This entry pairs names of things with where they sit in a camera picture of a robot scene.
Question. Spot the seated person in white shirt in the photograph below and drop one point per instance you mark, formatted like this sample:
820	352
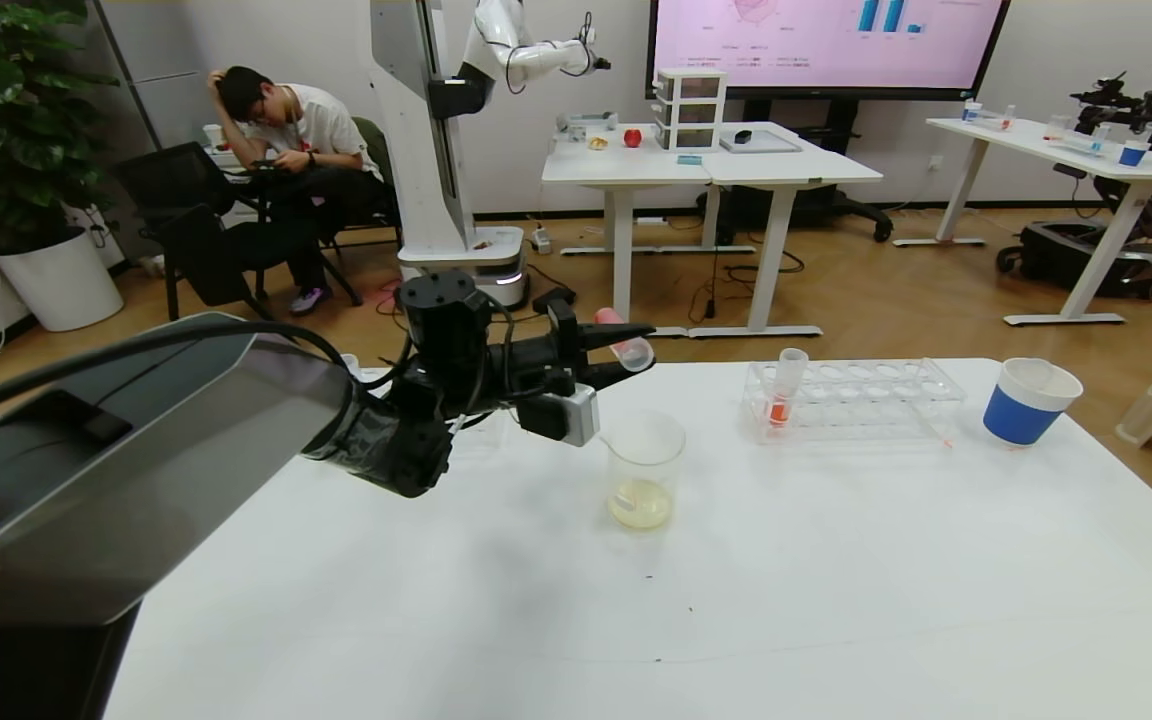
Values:
326	125

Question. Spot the black background robot arm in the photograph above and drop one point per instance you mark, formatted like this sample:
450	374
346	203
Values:
1111	100

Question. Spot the olive green chair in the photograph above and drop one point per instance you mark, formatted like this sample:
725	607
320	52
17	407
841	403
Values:
373	142

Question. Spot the red pigment test tube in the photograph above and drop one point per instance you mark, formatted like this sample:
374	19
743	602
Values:
779	410
636	352

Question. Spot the black office chair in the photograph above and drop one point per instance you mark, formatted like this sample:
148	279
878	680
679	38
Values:
206	250

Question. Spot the small white cup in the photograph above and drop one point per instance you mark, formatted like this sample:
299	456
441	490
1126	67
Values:
213	137

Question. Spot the blue pigment test tube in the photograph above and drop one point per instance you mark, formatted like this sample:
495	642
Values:
351	362

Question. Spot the black screen stand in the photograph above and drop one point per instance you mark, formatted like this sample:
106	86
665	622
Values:
841	115

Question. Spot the grey flat tray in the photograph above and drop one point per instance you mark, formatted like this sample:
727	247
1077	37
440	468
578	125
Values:
771	144

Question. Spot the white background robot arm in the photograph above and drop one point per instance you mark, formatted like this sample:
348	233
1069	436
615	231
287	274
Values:
536	58

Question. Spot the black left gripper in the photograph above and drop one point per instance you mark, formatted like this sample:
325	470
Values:
567	336

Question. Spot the clear grey desk box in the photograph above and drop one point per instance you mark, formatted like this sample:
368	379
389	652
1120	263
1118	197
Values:
586	123

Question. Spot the green leafy plant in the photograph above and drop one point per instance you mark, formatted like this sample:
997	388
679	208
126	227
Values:
6	115

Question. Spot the blue white paper cup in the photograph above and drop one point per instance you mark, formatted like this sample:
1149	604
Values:
1021	415

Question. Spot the long white desk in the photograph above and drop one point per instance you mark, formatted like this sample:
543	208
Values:
1036	142

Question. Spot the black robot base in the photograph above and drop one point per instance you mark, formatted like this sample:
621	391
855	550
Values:
1066	260

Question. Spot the white standing desk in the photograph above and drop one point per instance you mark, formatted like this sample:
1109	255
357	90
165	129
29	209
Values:
621	167
786	169

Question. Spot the grey cabinet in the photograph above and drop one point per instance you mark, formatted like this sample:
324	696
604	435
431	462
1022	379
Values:
151	58

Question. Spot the white power strip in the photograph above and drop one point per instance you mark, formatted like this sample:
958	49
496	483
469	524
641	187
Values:
541	240

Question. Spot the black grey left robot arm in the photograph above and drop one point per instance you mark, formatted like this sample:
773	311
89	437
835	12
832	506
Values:
156	470

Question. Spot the small blue cup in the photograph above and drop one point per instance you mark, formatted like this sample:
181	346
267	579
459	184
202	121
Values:
1133	154

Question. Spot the white wheeled robot body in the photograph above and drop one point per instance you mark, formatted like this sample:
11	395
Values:
426	150

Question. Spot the white planter pot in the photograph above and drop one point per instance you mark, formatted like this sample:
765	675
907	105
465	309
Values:
58	282

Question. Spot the black power adapter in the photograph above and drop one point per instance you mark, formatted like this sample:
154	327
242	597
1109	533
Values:
548	297

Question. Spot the clear glass beaker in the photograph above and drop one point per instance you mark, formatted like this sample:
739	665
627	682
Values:
642	505

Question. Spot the large display screen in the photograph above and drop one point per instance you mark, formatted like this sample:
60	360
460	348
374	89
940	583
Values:
826	40

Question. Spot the clear drawer organiser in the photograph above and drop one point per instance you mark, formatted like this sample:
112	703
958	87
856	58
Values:
690	112

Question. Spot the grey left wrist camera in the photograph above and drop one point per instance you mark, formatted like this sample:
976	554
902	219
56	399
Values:
561	418

